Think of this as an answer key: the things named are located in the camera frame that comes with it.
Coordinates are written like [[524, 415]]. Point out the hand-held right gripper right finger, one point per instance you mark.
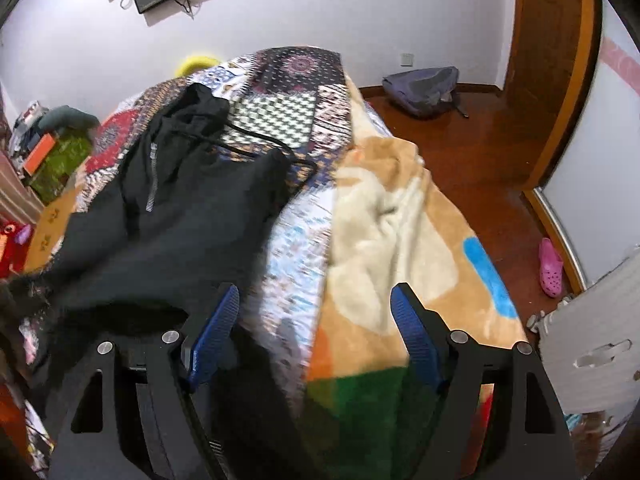
[[415, 330]]

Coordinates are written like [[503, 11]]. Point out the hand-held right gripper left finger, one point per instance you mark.
[[212, 335]]

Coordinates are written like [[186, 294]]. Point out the black zip hoodie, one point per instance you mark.
[[175, 220]]

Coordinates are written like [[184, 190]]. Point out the orange cream fleece blanket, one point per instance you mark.
[[390, 220]]

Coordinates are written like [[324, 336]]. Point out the pink clog shoe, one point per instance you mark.
[[550, 270]]

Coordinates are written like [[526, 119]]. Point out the wooden lap table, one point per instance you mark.
[[50, 225]]

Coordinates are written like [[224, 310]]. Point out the red plush toy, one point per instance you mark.
[[10, 250]]

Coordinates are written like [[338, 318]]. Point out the green patterned bag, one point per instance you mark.
[[60, 160]]

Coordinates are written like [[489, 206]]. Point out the patchwork patterned bedspread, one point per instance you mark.
[[280, 110]]

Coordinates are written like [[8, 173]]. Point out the grey backpack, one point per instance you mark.
[[420, 90]]

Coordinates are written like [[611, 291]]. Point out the orange box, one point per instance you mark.
[[39, 155]]

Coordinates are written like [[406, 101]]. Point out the pile of household clutter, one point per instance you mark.
[[25, 125]]

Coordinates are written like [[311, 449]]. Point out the white wall socket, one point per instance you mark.
[[407, 59]]

